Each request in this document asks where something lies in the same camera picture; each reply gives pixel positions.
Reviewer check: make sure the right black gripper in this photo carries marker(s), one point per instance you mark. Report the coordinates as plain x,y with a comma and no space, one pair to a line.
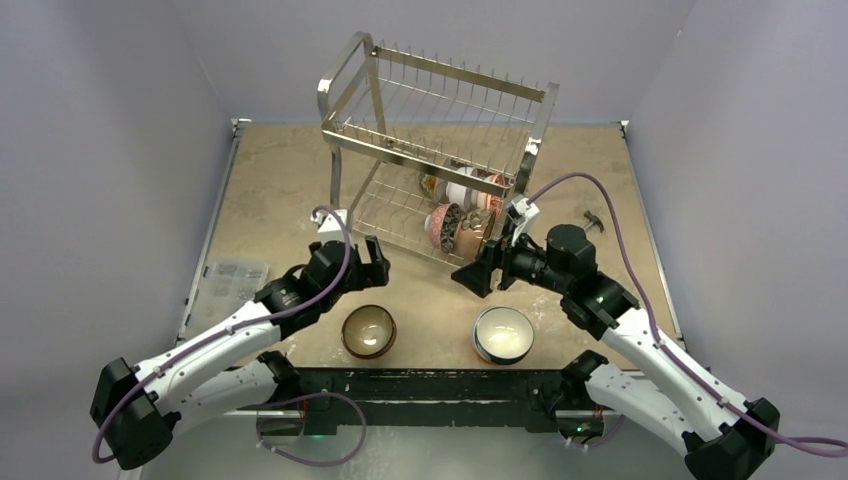
496,268

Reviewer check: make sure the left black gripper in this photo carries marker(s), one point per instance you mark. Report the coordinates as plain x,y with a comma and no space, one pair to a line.
372,274

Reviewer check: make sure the brown glazed bowl stack top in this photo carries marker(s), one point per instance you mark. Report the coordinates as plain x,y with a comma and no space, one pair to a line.
473,230

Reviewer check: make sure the black leaf patterned bowl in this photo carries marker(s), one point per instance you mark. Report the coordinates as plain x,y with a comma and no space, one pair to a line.
441,225

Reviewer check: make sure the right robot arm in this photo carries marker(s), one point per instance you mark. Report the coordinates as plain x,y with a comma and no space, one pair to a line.
712,426

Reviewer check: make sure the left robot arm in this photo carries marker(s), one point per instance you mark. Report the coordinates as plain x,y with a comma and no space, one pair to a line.
140,409

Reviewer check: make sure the steel two-tier dish rack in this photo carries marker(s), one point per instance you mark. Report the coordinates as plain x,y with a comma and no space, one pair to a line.
389,114

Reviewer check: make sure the white blue-rimmed bowl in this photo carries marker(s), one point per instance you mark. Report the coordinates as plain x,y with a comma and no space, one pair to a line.
502,335

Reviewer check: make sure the small black hammer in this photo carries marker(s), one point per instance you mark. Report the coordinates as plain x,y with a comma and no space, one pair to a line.
593,222

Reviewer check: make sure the clear plastic screw box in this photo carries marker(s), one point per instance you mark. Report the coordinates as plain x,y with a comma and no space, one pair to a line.
225,285

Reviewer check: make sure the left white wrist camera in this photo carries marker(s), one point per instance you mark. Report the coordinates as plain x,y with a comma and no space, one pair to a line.
331,227

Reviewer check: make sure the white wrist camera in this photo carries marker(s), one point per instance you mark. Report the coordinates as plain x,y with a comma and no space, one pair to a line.
522,213
331,227

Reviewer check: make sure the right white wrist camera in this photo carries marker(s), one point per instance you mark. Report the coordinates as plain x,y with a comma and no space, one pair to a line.
522,213

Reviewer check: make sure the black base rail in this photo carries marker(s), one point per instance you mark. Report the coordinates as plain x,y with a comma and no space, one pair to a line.
321,399

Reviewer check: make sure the aluminium frame rail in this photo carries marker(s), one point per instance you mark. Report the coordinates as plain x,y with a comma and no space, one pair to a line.
543,390

